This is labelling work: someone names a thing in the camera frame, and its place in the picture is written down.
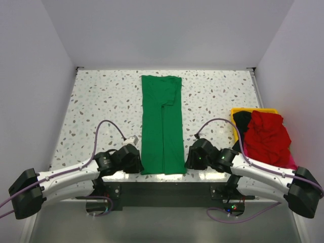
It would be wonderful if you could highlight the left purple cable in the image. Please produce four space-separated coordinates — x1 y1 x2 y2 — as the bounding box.
0 120 126 218

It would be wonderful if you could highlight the green t shirt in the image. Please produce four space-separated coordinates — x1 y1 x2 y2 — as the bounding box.
141 75 186 175

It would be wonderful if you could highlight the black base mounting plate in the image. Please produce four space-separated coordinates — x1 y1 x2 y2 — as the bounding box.
77 182 255 212

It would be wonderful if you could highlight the yellow plastic bin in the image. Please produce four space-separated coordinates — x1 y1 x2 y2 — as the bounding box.
229 107 297 170

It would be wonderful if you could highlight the red t shirt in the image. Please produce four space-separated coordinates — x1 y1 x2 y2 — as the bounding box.
244 110 292 168

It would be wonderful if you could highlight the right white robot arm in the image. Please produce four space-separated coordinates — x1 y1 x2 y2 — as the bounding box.
185 139 323 219

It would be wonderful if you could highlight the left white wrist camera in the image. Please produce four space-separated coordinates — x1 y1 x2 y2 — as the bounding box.
122 135 139 146

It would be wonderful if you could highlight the aluminium frame rail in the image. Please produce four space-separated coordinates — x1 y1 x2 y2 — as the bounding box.
25 194 301 203

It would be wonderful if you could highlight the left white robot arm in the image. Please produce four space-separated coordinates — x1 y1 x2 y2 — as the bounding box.
9 144 143 220

